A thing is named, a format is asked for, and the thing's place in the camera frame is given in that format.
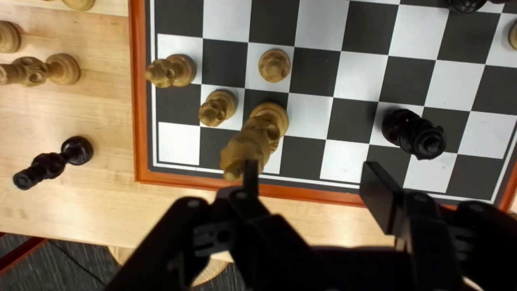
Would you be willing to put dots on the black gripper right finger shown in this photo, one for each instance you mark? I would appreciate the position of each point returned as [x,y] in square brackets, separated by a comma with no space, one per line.
[457,247]

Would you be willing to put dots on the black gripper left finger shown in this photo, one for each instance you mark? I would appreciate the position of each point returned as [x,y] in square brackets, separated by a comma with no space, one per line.
[215,252]

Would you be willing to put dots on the tall light wooden king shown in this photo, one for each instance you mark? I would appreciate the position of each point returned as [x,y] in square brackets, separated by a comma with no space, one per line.
[258,134]

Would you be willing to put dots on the dark wooden chess piece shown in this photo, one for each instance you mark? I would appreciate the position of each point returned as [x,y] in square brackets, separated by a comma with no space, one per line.
[465,3]
[69,153]
[412,132]

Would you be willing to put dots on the light wooden chess piece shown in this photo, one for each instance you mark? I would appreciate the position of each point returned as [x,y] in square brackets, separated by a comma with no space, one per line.
[274,64]
[512,34]
[218,106]
[58,68]
[79,3]
[171,69]
[8,35]

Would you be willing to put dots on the wooden framed chess board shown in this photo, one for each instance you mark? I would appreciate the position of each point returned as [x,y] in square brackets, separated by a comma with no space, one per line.
[355,74]

